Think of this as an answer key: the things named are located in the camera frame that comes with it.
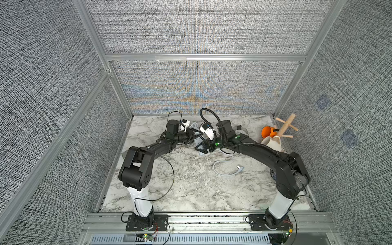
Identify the small metal tin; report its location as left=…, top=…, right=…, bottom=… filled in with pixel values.
left=121, top=150, right=128, bottom=160

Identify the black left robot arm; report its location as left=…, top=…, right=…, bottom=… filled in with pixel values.
left=118, top=119, right=196, bottom=219

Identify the orange mug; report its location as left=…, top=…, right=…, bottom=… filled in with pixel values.
left=261, top=126, right=279, bottom=138

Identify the light blue power strip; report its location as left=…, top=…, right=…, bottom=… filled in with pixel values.
left=183, top=122, right=245, bottom=177

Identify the white mug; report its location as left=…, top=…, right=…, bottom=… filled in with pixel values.
left=261, top=135, right=283, bottom=152

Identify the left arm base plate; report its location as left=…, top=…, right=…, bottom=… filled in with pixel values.
left=125, top=214, right=168, bottom=232

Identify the wooden mug tree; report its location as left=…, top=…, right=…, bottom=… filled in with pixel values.
left=275, top=113, right=299, bottom=138

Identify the grey cup with spoons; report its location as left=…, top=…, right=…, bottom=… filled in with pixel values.
left=270, top=169, right=276, bottom=181

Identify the aluminium front rail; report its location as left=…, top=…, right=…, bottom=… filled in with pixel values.
left=77, top=211, right=343, bottom=245

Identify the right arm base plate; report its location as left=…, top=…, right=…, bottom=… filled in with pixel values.
left=246, top=214, right=294, bottom=231

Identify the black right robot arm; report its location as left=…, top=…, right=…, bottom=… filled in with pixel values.
left=195, top=134, right=310, bottom=230

